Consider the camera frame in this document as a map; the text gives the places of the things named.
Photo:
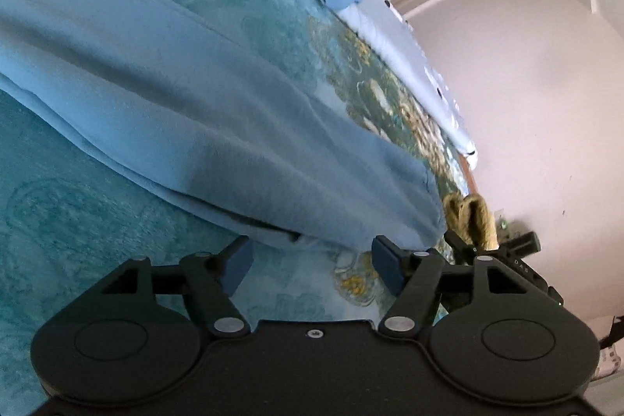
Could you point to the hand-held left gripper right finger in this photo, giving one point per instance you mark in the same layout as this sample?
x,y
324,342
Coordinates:
x,y
387,265

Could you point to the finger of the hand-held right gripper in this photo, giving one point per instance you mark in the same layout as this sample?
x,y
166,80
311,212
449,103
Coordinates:
x,y
458,243

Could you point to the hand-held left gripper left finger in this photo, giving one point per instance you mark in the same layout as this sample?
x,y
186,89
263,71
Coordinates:
x,y
239,267

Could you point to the light blue fleece garment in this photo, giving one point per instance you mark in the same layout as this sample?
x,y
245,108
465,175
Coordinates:
x,y
195,104

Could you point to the tan woven object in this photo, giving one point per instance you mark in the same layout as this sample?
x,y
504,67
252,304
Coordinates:
x,y
468,216

